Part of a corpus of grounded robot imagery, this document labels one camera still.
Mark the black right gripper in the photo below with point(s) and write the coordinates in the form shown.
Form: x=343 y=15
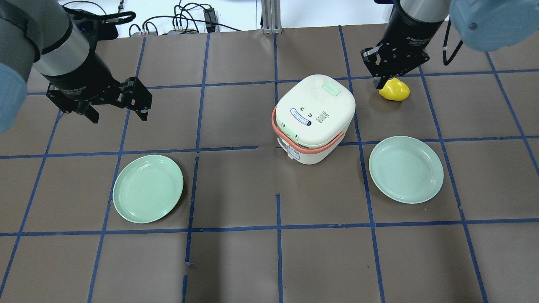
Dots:
x=410 y=31

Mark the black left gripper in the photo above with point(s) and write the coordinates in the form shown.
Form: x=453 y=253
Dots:
x=80 y=78

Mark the white rice cooker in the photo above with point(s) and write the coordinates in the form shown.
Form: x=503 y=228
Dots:
x=311 y=119

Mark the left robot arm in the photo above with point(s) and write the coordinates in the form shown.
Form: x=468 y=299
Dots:
x=60 y=43

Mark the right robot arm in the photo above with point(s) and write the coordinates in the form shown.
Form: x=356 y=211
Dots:
x=483 y=25

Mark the green plate near right arm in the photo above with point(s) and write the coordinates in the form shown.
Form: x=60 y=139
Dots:
x=406 y=170

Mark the green plate near left arm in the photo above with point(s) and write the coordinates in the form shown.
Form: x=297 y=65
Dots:
x=147 y=189

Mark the yellow toy bell pepper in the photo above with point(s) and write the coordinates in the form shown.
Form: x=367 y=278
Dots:
x=395 y=90

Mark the aluminium frame post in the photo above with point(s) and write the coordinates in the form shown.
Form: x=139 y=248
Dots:
x=271 y=17

